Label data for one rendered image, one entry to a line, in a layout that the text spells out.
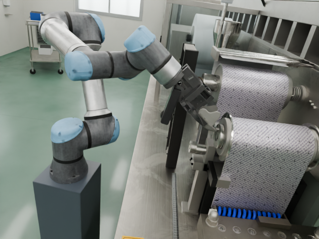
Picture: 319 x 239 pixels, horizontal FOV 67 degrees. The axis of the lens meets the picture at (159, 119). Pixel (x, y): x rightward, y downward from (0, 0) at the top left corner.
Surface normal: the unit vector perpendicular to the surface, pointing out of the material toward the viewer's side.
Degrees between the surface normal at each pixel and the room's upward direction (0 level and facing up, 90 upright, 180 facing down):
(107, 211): 0
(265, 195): 90
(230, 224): 0
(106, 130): 65
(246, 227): 0
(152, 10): 90
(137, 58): 119
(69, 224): 90
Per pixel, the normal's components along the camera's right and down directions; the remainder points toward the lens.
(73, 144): 0.58, 0.43
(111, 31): -0.04, 0.45
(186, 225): 0.12, -0.88
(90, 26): 0.62, 0.06
